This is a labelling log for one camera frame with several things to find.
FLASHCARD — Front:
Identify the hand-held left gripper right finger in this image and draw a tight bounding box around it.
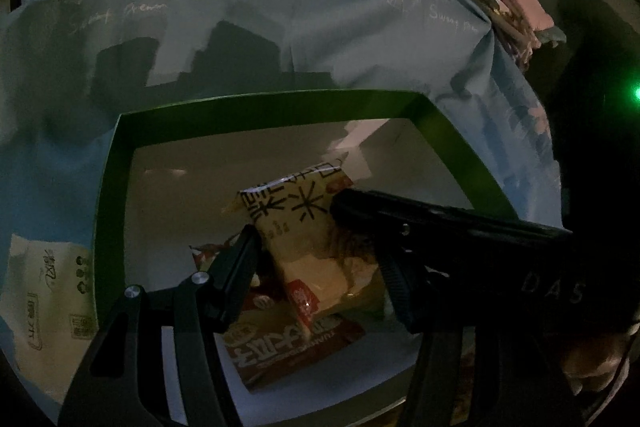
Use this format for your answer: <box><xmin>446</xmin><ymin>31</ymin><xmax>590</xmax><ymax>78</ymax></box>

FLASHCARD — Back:
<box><xmin>377</xmin><ymin>252</ymin><xmax>586</xmax><ymax>427</ymax></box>

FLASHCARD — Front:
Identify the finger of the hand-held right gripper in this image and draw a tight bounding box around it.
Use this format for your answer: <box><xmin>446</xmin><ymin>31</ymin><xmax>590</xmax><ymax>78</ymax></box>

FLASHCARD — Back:
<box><xmin>330</xmin><ymin>188</ymin><xmax>573</xmax><ymax>260</ymax></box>

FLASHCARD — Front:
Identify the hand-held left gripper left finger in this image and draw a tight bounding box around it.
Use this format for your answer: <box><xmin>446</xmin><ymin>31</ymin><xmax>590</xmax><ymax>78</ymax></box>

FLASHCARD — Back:
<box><xmin>57</xmin><ymin>224</ymin><xmax>263</xmax><ymax>427</ymax></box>

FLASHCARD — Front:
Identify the beige packet black snowflake print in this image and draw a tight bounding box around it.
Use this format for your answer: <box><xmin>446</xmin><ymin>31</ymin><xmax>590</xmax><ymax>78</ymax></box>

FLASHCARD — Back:
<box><xmin>222</xmin><ymin>159</ymin><xmax>386</xmax><ymax>333</ymax></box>

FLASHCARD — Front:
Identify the red orange snack packet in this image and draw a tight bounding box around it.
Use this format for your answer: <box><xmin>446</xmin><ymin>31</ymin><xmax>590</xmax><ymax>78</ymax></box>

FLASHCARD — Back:
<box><xmin>190</xmin><ymin>242</ymin><xmax>368</xmax><ymax>393</ymax></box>

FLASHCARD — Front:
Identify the green cardboard box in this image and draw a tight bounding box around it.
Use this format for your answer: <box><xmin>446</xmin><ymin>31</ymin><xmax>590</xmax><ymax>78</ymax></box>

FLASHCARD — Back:
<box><xmin>91</xmin><ymin>89</ymin><xmax>526</xmax><ymax>427</ymax></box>

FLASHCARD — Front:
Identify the person's right hand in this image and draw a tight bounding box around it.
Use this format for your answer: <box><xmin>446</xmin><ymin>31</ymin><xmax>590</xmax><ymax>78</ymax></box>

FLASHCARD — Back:
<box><xmin>560</xmin><ymin>332</ymin><xmax>636</xmax><ymax>400</ymax></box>

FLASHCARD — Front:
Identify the white tissue pack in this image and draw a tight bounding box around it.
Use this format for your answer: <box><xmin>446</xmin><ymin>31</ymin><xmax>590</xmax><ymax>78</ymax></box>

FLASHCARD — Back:
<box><xmin>0</xmin><ymin>234</ymin><xmax>98</xmax><ymax>375</ymax></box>

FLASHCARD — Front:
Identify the light blue floral sheet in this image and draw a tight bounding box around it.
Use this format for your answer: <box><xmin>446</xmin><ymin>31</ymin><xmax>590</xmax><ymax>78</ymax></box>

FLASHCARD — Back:
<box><xmin>0</xmin><ymin>0</ymin><xmax>566</xmax><ymax>427</ymax></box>

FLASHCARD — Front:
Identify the pink folded cloth pile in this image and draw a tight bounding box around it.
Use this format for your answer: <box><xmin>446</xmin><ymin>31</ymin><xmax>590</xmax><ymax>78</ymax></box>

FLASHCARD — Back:
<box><xmin>435</xmin><ymin>0</ymin><xmax>568</xmax><ymax>72</ymax></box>

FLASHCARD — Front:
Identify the dark sofa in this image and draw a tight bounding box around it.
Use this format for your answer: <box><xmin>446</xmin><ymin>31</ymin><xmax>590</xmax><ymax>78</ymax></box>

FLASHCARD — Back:
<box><xmin>525</xmin><ymin>0</ymin><xmax>640</xmax><ymax>258</ymax></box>

